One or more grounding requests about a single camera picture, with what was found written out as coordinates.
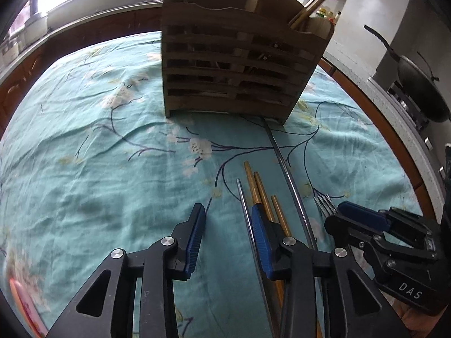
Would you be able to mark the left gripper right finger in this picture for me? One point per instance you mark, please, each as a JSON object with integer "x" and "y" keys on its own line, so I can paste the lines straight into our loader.
{"x": 273, "y": 246}

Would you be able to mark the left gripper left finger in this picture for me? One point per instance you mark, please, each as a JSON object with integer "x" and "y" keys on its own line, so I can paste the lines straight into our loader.
{"x": 188, "y": 236}

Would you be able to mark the thin metal utensil handle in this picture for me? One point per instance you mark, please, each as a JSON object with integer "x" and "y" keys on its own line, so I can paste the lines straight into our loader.
{"x": 265, "y": 286}

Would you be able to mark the steel fork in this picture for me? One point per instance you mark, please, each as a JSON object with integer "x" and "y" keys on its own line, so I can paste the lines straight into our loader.
{"x": 325, "y": 205}

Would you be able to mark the wooden chopstick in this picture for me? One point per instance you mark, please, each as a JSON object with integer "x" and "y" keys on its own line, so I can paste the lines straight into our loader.
{"x": 252, "y": 184}
{"x": 279, "y": 285}
{"x": 304, "y": 13}
{"x": 280, "y": 216}

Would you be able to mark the right hand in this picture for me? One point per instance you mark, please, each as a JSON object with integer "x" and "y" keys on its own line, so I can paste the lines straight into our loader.
{"x": 419, "y": 324}

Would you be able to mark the long steel utensil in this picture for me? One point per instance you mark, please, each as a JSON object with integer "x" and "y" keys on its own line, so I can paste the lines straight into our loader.
{"x": 299, "y": 205}

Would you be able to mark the teal floral tablecloth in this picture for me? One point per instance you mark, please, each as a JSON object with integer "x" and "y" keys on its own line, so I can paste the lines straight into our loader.
{"x": 90, "y": 163}

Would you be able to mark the black wok pan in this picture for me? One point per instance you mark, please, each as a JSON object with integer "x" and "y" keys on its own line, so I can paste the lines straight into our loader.
{"x": 419, "y": 86}

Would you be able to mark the gas stove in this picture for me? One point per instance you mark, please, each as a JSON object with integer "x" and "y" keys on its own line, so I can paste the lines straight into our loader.
{"x": 397, "y": 92}

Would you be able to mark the wooden utensil holder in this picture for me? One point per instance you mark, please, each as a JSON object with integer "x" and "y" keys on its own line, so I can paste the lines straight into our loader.
{"x": 243, "y": 57}

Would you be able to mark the white pot with lid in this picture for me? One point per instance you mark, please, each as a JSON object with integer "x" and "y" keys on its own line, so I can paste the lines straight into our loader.
{"x": 35, "y": 28}

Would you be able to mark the orange plastic spoon handle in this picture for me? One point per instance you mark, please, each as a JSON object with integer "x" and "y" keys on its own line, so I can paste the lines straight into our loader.
{"x": 26, "y": 306}

